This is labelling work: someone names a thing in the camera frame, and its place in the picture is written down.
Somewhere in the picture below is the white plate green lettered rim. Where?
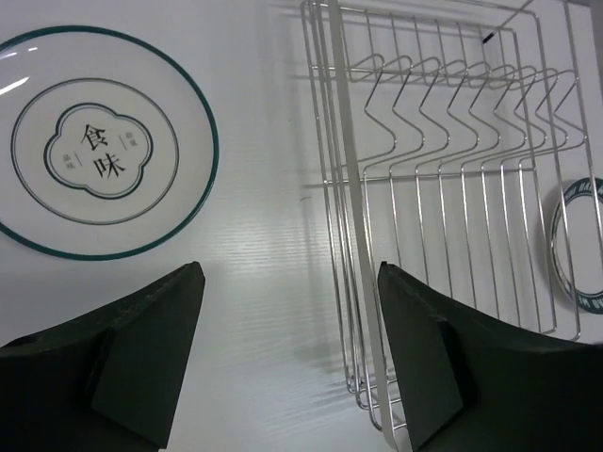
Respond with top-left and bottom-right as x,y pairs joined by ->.
549,177 -> 602,315

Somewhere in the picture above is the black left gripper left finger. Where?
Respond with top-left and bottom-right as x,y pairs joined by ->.
1,262 -> 205,451

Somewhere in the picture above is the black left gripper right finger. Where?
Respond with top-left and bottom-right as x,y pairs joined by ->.
378,263 -> 602,451

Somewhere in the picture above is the chrome wire dish rack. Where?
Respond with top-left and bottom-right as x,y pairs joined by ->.
301,1 -> 602,451

